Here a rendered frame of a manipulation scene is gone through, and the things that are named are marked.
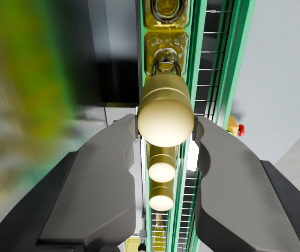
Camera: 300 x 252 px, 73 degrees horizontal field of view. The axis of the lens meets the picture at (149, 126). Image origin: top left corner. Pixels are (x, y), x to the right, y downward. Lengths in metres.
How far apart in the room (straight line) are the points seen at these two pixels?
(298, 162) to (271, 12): 1.63
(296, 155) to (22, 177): 1.98
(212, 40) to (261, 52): 0.22
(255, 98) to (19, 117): 0.63
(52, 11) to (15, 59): 0.08
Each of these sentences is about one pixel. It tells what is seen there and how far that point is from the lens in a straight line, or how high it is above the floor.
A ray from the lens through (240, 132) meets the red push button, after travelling 0.69.
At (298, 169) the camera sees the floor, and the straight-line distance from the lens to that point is 2.18.
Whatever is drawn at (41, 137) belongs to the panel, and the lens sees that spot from 0.22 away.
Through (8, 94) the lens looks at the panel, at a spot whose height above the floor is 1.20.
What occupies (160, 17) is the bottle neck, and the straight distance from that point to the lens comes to 0.20.
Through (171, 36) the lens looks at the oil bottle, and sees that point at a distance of 0.26.
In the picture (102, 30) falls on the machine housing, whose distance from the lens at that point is 0.55.
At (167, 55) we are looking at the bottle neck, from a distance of 0.21.
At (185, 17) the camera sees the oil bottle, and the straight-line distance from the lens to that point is 0.25.
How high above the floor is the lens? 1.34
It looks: 58 degrees down
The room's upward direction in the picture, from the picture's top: 174 degrees counter-clockwise
